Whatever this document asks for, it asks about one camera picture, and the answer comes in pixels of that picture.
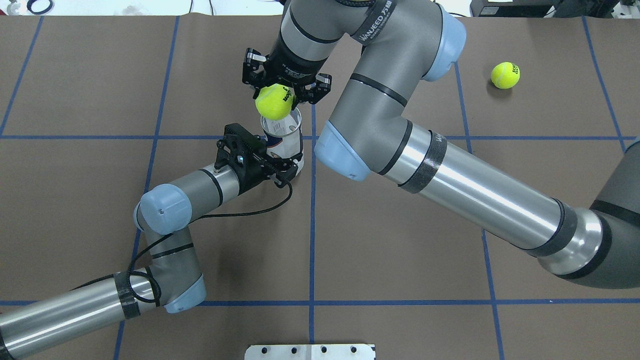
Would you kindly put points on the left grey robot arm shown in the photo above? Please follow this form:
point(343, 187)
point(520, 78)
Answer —
point(165, 274)

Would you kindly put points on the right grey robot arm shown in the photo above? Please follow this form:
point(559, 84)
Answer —
point(405, 41)

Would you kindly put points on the yellow Roland Garros tennis ball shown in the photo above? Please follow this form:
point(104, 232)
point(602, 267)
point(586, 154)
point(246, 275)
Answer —
point(505, 75)

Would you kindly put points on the blue tape roll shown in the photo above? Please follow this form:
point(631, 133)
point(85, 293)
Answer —
point(39, 7)

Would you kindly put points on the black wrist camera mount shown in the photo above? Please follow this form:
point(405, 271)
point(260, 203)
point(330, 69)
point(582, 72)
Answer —
point(239, 148)

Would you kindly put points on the black box with label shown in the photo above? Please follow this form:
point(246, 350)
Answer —
point(511, 8)

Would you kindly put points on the white blue tennis ball can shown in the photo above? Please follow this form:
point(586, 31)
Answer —
point(284, 138)

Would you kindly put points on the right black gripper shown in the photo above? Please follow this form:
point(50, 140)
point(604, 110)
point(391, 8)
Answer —
point(294, 66)

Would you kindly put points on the yellow Wilson tennis ball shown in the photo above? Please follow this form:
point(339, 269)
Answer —
point(274, 102)

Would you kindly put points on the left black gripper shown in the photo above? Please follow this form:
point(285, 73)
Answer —
point(251, 176)

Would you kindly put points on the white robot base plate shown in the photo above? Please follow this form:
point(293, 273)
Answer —
point(356, 351)

